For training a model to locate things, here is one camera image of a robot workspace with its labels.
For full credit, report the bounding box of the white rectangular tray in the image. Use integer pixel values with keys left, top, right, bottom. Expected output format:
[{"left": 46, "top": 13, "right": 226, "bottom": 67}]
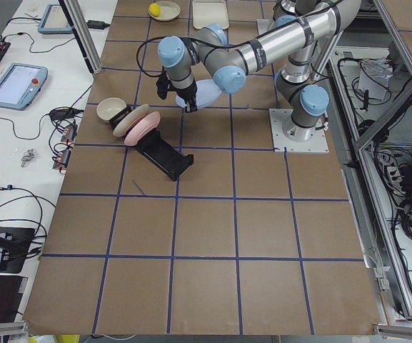
[{"left": 192, "top": 0, "right": 229, "bottom": 29}]

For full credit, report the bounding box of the aluminium frame post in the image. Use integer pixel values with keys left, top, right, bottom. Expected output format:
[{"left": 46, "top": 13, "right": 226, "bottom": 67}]
[{"left": 59, "top": 0, "right": 102, "bottom": 75}]

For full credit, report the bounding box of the pink plate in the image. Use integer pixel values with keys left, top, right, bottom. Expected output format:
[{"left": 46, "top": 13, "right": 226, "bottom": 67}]
[{"left": 124, "top": 111, "right": 161, "bottom": 146}]

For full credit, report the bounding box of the near blue teach pendant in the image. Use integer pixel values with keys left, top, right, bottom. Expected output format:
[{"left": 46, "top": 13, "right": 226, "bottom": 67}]
[{"left": 0, "top": 63, "right": 49, "bottom": 111}]

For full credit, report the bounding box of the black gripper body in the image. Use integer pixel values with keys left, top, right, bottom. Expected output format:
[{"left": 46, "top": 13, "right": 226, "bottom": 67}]
[{"left": 176, "top": 82, "right": 198, "bottom": 108}]

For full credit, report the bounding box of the black power adapter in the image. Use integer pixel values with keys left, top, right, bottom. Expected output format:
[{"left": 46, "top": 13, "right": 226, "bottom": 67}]
[{"left": 86, "top": 20, "right": 109, "bottom": 30}]

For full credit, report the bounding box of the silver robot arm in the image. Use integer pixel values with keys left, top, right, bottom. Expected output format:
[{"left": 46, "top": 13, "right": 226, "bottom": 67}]
[
  {"left": 156, "top": 1, "right": 361, "bottom": 142},
  {"left": 273, "top": 0, "right": 297, "bottom": 21}
]

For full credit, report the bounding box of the yellow lemon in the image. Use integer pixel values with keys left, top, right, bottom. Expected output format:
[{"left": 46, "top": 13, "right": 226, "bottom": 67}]
[{"left": 149, "top": 3, "right": 161, "bottom": 18}]

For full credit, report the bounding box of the black dish rack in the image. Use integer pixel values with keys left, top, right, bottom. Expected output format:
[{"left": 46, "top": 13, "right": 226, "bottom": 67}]
[{"left": 109, "top": 106, "right": 194, "bottom": 181}]

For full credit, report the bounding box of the white oval bowl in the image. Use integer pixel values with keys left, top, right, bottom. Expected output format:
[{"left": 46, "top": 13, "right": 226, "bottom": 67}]
[{"left": 149, "top": 1, "right": 181, "bottom": 21}]

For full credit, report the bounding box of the far blue teach pendant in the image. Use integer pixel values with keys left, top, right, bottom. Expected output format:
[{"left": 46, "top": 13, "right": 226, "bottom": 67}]
[{"left": 38, "top": 4, "right": 72, "bottom": 34}]

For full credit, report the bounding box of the blue teach pendant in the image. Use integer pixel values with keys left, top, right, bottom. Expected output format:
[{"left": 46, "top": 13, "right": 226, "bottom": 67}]
[
  {"left": 38, "top": 4, "right": 72, "bottom": 34},
  {"left": 0, "top": 63, "right": 49, "bottom": 111}
]

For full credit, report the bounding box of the cream plate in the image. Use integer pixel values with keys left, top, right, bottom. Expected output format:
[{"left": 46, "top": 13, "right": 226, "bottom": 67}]
[{"left": 113, "top": 104, "right": 149, "bottom": 137}]

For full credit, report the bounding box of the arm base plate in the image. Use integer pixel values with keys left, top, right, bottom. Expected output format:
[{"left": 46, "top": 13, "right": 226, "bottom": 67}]
[
  {"left": 269, "top": 109, "right": 329, "bottom": 154},
  {"left": 256, "top": 19, "right": 279, "bottom": 36}
]

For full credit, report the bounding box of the small cream bowl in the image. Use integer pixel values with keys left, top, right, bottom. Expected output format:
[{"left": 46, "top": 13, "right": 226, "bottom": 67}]
[{"left": 96, "top": 97, "right": 126, "bottom": 121}]

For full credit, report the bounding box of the blue plate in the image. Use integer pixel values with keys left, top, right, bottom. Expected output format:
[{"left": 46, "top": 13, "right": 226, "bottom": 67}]
[{"left": 194, "top": 79, "right": 222, "bottom": 111}]

